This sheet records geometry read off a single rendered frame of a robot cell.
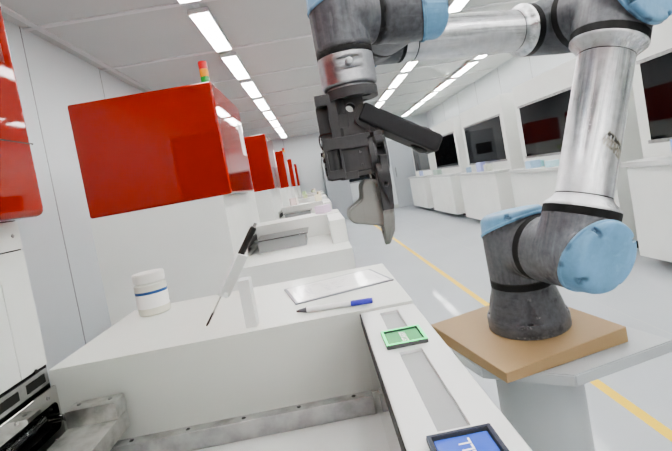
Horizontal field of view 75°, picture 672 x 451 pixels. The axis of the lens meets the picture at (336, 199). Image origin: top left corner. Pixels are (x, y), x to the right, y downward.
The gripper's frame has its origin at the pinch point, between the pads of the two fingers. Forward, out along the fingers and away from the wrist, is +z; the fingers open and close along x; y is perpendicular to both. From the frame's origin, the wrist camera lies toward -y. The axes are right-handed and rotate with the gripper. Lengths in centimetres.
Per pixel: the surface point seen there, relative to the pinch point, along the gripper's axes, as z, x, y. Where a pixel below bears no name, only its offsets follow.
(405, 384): 14.6, 12.6, 3.2
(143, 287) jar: 7, -40, 51
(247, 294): 8.3, -17.0, 24.1
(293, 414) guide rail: 26.1, -8.0, 18.8
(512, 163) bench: 14, -574, -280
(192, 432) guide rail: 25.8, -8.0, 34.5
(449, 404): 15.1, 17.5, -0.1
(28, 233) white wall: -10, -246, 207
